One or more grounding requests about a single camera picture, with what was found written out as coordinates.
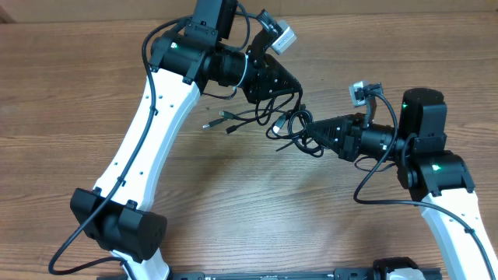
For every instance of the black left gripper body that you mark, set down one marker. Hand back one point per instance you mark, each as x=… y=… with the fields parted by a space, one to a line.
x=258 y=78

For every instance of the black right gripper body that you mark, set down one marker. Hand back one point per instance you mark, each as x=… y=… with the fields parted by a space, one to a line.
x=358 y=129

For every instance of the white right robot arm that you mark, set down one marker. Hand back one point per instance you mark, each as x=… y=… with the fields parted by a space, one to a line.
x=438 y=181

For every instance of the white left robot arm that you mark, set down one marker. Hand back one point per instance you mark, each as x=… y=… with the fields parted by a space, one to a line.
x=180 y=58

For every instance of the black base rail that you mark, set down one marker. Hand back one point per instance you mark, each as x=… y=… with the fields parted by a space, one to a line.
x=390 y=268

